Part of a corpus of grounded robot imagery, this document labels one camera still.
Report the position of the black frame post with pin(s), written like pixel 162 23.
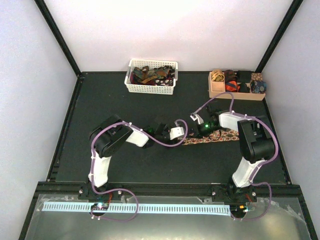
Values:
pixel 287 19
pixel 42 6

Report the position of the blue patterned rolled tie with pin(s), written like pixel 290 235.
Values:
pixel 258 87

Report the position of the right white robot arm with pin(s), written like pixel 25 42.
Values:
pixel 257 143

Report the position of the pile of ties in basket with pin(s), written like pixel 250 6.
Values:
pixel 160 76

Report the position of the orange blue rolled tie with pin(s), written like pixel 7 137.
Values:
pixel 231 86

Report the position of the paisley patterned necktie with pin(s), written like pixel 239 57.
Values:
pixel 215 137

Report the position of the right black frame post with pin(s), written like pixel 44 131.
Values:
pixel 287 19

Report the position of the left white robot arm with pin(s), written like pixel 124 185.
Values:
pixel 107 138

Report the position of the brown patterned rolled tie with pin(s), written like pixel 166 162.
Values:
pixel 256 76

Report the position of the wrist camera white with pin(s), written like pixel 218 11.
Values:
pixel 196 118
pixel 177 132

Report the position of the left black frame post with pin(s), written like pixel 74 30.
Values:
pixel 42 6

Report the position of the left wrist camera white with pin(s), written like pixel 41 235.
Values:
pixel 177 132

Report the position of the black rolled tie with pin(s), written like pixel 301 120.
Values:
pixel 244 76
pixel 243 88

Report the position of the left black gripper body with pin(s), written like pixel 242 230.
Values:
pixel 159 137

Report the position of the white slotted cable duct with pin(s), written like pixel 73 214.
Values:
pixel 141 208

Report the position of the clear acrylic sheet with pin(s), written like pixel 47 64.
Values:
pixel 278 219

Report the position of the white plastic basket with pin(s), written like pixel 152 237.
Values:
pixel 160 90

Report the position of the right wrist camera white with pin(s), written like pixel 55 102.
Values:
pixel 196 118

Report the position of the dark red rolled tie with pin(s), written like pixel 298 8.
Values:
pixel 230 75

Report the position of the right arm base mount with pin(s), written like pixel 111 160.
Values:
pixel 228 193

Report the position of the black rolled tie front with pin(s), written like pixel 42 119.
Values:
pixel 243 88

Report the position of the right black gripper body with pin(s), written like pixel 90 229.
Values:
pixel 204 131

